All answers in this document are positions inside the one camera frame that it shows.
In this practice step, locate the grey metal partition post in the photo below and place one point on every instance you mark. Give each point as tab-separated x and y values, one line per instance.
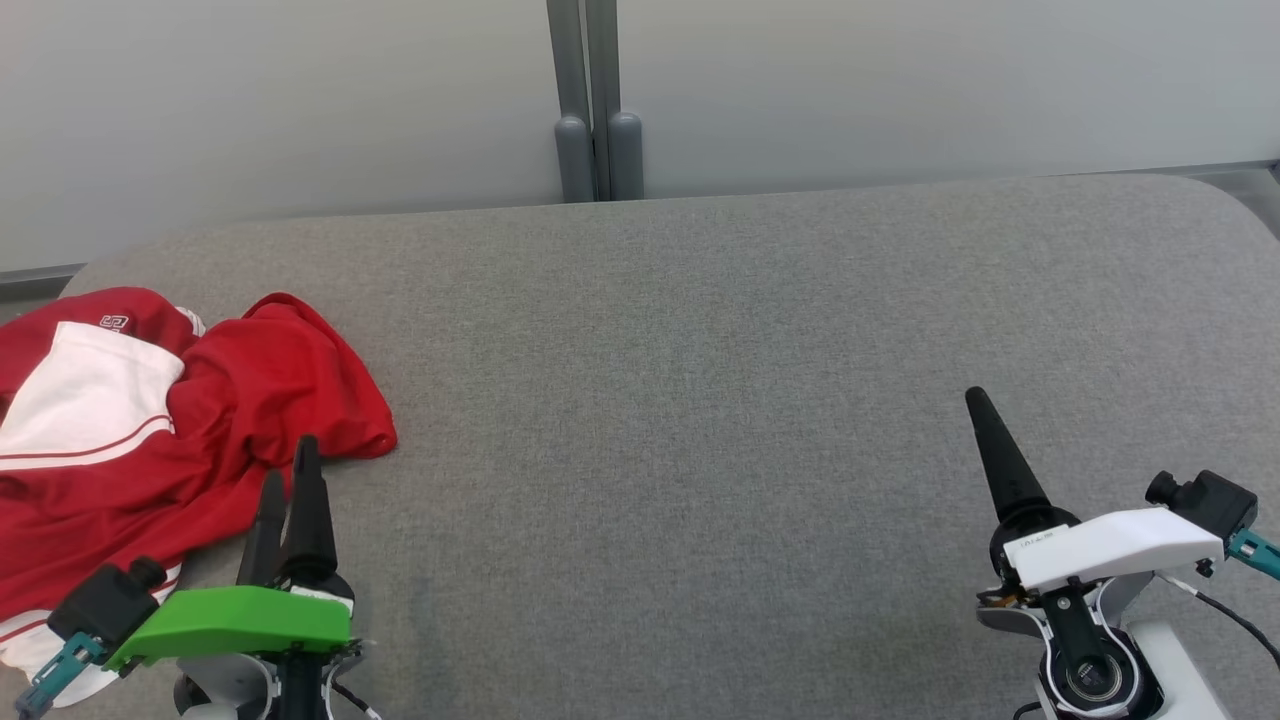
590	100

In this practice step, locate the teal camera connector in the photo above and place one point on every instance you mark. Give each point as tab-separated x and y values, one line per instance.
1258	553
55	675

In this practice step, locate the teal right camera connector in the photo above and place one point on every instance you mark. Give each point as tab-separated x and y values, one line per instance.
1258	553

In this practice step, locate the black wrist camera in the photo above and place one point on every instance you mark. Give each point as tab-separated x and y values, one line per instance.
1210	500
105	605

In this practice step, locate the red shorts with white panel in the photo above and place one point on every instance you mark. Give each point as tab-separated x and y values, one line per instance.
90	390

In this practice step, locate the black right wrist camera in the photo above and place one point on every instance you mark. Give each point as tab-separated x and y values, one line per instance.
1210	500

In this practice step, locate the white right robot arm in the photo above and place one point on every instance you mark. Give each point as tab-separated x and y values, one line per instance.
1100	670

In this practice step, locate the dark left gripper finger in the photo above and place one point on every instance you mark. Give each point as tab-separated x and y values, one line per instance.
265	530
310	520

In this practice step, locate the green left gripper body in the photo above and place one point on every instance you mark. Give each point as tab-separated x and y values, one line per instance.
240	620

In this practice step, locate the grey fabric sofa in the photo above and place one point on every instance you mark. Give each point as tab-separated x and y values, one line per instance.
700	400

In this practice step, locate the teal left camera connector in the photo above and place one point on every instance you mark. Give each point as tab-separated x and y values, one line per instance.
55	675

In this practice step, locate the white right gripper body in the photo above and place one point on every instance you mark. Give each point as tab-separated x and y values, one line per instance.
1110	545

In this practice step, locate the red jersey with striped trim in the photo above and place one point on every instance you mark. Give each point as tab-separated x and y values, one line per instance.
285	385

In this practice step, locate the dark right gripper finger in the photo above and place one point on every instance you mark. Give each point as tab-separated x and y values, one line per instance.
1005	460

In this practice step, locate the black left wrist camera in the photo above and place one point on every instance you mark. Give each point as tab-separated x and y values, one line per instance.
105	605

